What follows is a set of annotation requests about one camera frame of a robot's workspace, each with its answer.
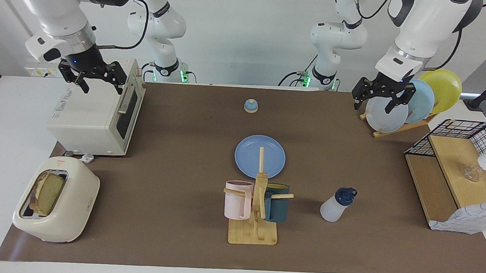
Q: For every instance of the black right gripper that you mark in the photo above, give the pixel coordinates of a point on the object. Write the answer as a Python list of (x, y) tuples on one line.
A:
[(82, 59)]

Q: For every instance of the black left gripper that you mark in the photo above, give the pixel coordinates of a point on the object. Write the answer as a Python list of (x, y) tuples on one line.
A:
[(385, 85)]

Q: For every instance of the translucent bottle navy cap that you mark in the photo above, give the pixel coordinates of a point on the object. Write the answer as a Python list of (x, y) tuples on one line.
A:
[(335, 208)]

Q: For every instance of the toasted bread slice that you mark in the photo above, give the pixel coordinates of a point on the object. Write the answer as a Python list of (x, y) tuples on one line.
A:
[(48, 193)]

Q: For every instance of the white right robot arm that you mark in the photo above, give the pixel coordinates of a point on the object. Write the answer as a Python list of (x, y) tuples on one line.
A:
[(54, 10)]

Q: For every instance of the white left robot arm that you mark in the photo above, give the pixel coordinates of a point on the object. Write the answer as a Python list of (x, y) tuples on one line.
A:
[(423, 21)]

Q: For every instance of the grey round plate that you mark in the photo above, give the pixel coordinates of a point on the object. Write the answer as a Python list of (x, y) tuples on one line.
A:
[(383, 119)]

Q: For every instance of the light blue round plate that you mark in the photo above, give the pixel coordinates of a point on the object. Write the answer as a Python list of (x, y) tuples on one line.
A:
[(421, 100)]

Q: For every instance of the wooden plate rack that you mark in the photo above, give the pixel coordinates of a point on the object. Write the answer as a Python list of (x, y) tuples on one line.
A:
[(397, 130)]

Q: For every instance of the yellow round plate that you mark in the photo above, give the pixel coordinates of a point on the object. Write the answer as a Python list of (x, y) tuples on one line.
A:
[(445, 86)]

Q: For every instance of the white toaster oven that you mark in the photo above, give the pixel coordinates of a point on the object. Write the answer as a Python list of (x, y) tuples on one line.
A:
[(90, 116)]

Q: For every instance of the wooden shelf box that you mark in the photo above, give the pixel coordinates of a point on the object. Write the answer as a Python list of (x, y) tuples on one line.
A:
[(453, 164)]

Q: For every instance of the clear glass cup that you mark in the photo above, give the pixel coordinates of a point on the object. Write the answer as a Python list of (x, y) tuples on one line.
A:
[(472, 173)]

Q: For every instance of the cream two-slot toaster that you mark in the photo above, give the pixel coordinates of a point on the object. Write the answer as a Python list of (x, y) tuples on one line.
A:
[(72, 211)]

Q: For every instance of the dark teal mug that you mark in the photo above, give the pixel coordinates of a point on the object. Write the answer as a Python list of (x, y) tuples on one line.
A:
[(279, 207)]

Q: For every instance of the brown table mat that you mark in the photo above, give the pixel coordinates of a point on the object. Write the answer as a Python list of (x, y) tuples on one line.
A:
[(172, 216)]

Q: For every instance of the pink ribbed mug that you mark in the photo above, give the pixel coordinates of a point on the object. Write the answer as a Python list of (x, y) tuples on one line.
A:
[(235, 202)]

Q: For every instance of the wooden mug tree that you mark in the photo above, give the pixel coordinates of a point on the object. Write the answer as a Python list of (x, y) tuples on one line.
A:
[(252, 234)]

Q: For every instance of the white wall power strip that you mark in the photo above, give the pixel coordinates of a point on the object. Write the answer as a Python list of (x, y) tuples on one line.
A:
[(38, 71)]

